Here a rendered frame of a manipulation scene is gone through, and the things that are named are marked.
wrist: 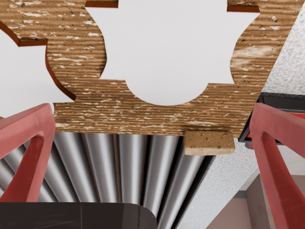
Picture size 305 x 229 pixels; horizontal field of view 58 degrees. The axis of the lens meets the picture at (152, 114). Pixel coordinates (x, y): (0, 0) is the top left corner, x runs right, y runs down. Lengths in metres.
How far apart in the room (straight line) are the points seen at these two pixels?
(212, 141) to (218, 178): 0.20
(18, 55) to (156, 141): 0.22
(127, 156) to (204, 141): 0.15
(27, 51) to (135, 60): 0.09
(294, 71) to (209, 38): 0.12
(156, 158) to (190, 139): 0.13
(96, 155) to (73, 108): 0.14
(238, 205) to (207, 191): 2.56
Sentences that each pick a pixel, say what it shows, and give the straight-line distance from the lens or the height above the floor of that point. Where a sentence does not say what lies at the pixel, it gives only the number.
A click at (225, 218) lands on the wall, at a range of 3.04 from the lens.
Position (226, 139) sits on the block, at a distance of 0.33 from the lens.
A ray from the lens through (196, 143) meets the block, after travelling 0.33.
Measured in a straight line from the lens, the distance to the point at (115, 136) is 0.48.
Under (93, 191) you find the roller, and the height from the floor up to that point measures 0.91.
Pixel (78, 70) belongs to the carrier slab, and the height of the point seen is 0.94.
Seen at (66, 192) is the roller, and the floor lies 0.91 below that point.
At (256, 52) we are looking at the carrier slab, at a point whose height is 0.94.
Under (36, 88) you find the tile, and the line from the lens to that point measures 0.29.
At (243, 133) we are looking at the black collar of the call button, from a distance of 0.36.
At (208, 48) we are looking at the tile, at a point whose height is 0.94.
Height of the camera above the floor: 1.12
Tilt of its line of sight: 36 degrees down
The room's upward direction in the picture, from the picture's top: 177 degrees counter-clockwise
